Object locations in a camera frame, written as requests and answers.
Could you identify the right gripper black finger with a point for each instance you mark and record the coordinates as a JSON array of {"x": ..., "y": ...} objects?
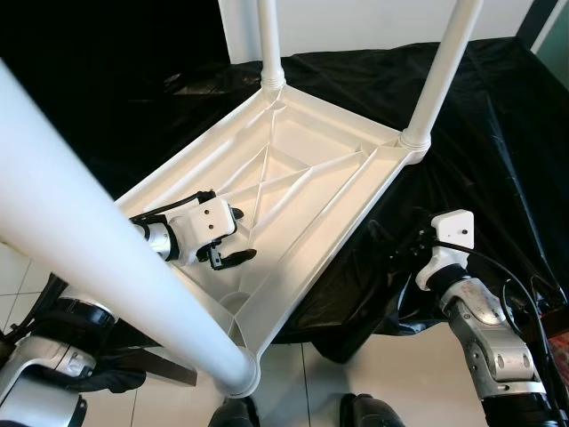
[{"x": 382, "y": 240}]

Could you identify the white plastic table top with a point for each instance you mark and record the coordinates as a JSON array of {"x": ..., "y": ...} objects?
[{"x": 302, "y": 178}]

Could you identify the white plastic table leg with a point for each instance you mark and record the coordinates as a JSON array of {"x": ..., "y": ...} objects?
[
  {"x": 440, "y": 71},
  {"x": 269, "y": 40},
  {"x": 89, "y": 231}
]

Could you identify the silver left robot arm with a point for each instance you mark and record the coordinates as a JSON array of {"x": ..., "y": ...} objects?
[{"x": 36, "y": 365}]

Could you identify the black plastic sheet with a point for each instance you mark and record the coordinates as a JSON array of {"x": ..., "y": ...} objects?
[{"x": 498, "y": 178}]

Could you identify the brown wooden bar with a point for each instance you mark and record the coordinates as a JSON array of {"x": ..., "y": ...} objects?
[{"x": 169, "y": 366}]

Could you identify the robot left leg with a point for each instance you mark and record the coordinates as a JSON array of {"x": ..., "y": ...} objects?
[{"x": 236, "y": 414}]

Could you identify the robot leg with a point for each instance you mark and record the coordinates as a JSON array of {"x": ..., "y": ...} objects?
[
  {"x": 236, "y": 414},
  {"x": 372, "y": 412}
]

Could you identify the robot right leg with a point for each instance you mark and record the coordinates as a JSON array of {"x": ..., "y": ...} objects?
[{"x": 372, "y": 412}]

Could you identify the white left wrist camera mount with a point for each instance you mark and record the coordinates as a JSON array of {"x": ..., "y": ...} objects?
[{"x": 209, "y": 222}]

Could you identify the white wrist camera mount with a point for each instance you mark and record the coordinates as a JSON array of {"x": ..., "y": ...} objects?
[
  {"x": 209, "y": 222},
  {"x": 453, "y": 229}
]

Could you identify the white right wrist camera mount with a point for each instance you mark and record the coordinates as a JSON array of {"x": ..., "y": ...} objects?
[{"x": 453, "y": 229}]

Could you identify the dark grey door frame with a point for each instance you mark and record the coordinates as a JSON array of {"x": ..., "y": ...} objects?
[{"x": 536, "y": 20}]

